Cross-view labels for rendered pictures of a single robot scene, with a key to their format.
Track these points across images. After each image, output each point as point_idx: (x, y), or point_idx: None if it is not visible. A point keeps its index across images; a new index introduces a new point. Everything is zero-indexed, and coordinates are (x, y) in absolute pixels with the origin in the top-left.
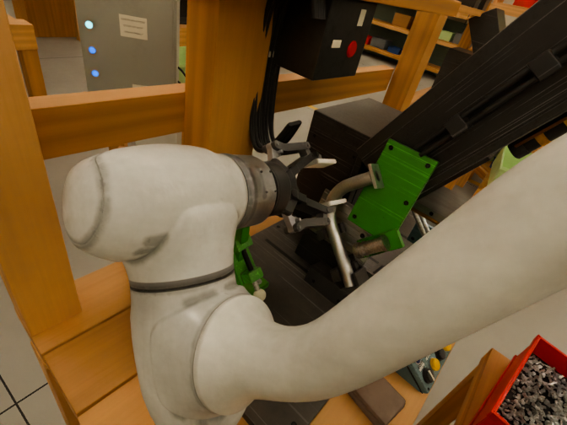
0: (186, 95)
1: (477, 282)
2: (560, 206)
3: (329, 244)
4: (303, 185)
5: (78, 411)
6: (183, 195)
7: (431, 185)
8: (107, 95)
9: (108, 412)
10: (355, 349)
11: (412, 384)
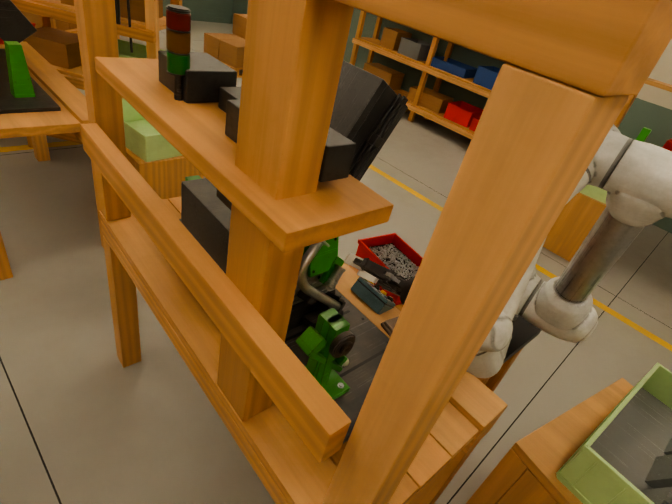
0: (261, 313)
1: (540, 251)
2: None
3: (302, 302)
4: None
5: (417, 486)
6: None
7: None
8: (293, 367)
9: (416, 468)
10: (527, 283)
11: (389, 309)
